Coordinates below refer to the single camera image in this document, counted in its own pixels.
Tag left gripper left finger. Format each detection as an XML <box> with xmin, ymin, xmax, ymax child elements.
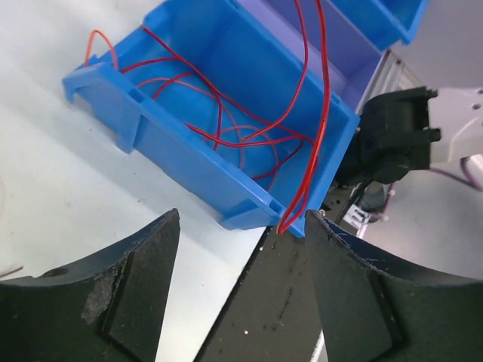
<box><xmin>1</xmin><ymin>210</ymin><xmax>180</xmax><ymax>361</ymax></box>

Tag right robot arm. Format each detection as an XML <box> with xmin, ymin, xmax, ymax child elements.
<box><xmin>335</xmin><ymin>87</ymin><xmax>482</xmax><ymax>186</ymax></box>

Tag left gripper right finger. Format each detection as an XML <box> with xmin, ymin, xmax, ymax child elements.
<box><xmin>305</xmin><ymin>210</ymin><xmax>482</xmax><ymax>361</ymax></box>

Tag purple plastic tray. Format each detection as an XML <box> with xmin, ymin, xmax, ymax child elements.
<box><xmin>260</xmin><ymin>0</ymin><xmax>386</xmax><ymax>110</ymax></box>

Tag blue plastic bin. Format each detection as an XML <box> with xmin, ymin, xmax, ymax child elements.
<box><xmin>62</xmin><ymin>0</ymin><xmax>361</xmax><ymax>238</ymax></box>
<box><xmin>331</xmin><ymin>0</ymin><xmax>429</xmax><ymax>51</ymax></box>

